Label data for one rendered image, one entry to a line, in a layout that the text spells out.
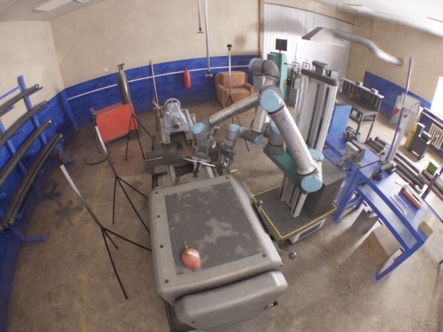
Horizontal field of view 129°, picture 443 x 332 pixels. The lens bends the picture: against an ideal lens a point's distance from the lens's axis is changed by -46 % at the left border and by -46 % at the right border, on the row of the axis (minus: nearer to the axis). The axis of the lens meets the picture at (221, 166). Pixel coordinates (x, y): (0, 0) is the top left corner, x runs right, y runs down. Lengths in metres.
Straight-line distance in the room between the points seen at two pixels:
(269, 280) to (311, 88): 1.37
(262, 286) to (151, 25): 5.50
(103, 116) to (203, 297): 4.01
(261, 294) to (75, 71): 6.03
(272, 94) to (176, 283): 0.99
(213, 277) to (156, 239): 0.29
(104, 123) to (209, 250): 3.91
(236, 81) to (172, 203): 4.94
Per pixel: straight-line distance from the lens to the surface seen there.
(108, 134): 4.50
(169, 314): 1.71
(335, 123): 2.80
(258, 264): 0.77
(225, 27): 5.81
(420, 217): 2.33
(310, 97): 1.67
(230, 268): 0.75
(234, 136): 1.52
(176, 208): 0.92
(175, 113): 2.34
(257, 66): 1.57
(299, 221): 2.22
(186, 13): 5.61
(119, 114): 4.40
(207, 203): 0.92
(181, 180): 1.26
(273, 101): 1.09
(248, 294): 0.77
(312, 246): 2.48
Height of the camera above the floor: 2.04
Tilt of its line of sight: 39 degrees down
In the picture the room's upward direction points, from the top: 2 degrees counter-clockwise
